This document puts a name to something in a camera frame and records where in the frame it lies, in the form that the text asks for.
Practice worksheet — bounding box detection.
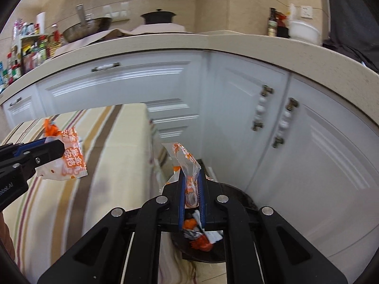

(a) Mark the white paper towel roll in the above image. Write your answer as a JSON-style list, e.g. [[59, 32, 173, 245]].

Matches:
[[36, 12, 47, 35]]

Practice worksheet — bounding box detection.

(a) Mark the white kitchen cabinet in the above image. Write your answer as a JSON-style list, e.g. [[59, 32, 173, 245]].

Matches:
[[0, 49, 379, 273]]

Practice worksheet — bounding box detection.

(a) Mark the black lidded pot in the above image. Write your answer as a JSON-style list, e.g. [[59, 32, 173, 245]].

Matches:
[[140, 9, 175, 26]]

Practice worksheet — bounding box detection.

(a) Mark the vertical cabinet door handle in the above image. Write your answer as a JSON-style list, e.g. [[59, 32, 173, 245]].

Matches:
[[251, 84, 275, 131], [272, 97, 300, 149]]

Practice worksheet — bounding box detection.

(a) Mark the clear orange-printed wrapper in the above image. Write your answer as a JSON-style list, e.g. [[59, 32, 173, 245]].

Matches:
[[161, 142, 202, 209]]

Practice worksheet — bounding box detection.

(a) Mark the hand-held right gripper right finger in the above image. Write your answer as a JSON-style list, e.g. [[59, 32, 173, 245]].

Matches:
[[0, 140, 65, 170]]

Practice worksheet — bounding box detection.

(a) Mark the metal wok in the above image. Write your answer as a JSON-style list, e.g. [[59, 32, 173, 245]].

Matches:
[[62, 17, 113, 44]]

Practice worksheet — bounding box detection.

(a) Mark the white tissue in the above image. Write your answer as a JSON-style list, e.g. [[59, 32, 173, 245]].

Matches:
[[204, 230, 223, 244]]

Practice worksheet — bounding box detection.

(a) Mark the translucent orange-printed wrapper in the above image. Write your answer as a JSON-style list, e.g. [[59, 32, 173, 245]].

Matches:
[[36, 126, 89, 182]]

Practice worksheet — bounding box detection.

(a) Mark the dark sauce bottle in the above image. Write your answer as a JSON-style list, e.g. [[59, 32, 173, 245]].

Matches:
[[268, 7, 277, 37]]

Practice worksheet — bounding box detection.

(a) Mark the long drawer handle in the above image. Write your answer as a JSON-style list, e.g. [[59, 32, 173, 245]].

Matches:
[[91, 62, 121, 72]]

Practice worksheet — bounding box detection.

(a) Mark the white lidded bowl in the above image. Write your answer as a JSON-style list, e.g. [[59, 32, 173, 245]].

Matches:
[[288, 21, 321, 38], [292, 34, 322, 47]]

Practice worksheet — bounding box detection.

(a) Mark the silver blister pack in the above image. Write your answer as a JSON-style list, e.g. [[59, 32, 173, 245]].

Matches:
[[184, 230, 204, 241]]

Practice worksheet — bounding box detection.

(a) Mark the metal spatula handle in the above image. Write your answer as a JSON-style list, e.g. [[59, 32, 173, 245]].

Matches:
[[76, 4, 90, 29]]

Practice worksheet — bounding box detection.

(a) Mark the dark hanging garment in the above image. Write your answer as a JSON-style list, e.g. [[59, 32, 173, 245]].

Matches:
[[322, 0, 379, 73]]

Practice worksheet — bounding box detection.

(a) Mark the small orange plastic bag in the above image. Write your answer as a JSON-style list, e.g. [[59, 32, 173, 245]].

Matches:
[[44, 118, 61, 137]]

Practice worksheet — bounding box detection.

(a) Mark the large orange plastic bag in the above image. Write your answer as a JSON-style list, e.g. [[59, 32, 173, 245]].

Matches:
[[189, 235, 214, 253]]

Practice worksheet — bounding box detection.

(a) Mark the black trash bin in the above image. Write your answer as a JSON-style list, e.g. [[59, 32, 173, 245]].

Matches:
[[170, 160, 259, 264]]

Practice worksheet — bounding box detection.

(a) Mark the striped tablecloth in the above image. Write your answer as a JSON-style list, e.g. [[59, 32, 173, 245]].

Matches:
[[0, 103, 163, 284]]

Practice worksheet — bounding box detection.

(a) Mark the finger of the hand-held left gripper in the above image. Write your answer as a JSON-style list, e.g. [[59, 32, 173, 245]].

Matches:
[[37, 170, 186, 284], [197, 167, 347, 284]]

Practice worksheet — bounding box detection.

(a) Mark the red sauce packet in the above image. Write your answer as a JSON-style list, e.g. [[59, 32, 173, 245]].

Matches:
[[276, 11, 290, 38]]

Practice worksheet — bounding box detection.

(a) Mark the person's left hand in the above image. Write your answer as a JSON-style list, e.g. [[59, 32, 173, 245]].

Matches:
[[0, 211, 15, 262]]

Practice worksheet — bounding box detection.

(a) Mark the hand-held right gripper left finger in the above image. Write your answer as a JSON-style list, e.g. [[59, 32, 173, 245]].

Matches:
[[0, 138, 48, 160]]

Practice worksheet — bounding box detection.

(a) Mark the group of condiment bottles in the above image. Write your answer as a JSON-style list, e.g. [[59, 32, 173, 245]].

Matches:
[[0, 18, 65, 93]]

